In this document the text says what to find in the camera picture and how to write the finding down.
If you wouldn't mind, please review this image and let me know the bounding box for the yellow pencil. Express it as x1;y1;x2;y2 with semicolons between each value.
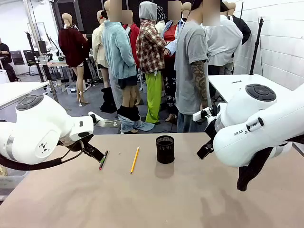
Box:
130;146;140;174

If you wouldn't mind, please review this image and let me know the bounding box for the black marker with pink cap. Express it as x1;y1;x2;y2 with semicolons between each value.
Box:
99;150;109;170

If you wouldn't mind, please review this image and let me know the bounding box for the mannequin in cream jacket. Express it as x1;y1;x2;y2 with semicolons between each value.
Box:
91;10;110;89

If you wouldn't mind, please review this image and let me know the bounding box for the mannequin in red and blue top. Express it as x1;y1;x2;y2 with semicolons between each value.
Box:
155;1;185;123

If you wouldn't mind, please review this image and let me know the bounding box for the mannequin in red jacket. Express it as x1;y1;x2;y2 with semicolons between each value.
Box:
122;9;141;69

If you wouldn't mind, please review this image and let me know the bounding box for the small white table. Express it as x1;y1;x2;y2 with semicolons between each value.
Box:
0;81;50;110

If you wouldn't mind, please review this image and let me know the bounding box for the mannequin in light blue fleece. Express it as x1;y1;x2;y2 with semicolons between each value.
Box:
101;0;155;134

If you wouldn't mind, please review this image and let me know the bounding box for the black right arm cable sleeve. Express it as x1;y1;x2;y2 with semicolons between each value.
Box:
237;146;274;192

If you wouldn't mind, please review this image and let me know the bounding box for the mannequin in black blazer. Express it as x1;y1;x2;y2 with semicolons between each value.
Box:
227;2;252;46

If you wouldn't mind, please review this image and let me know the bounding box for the mannequin in black coat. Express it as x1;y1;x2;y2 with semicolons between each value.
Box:
181;2;192;19

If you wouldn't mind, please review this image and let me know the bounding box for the mannequin in plaid hooded shirt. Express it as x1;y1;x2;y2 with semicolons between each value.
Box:
135;1;167;125

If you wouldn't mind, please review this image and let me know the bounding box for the large white table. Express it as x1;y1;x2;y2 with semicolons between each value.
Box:
207;74;304;103

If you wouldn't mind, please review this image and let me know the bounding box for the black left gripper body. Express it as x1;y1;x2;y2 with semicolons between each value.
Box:
58;133;94;152

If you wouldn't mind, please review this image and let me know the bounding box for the mannequin in dark red sweater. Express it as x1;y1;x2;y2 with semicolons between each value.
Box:
57;12;90;107

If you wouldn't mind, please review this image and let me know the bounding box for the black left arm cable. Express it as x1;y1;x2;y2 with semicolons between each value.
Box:
0;140;86;171

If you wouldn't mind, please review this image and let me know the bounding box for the black mesh pen holder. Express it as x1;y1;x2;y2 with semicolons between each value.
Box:
155;135;175;165

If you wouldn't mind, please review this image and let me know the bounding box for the black tripod stand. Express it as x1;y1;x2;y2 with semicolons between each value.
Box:
248;16;266;76

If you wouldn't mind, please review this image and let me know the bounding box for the tattooed right forearm of person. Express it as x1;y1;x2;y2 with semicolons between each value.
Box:
190;60;209;105

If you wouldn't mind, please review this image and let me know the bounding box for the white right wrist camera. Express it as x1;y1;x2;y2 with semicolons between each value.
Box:
192;107;213;123

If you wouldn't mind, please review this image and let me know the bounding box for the mannequin in white shirt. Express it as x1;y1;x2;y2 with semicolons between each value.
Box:
203;1;244;75

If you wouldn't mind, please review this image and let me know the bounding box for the person in grey t-shirt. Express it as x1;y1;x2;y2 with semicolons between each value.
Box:
174;0;221;133

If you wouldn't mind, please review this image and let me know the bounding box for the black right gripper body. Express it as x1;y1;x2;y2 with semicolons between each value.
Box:
204;111;218;143

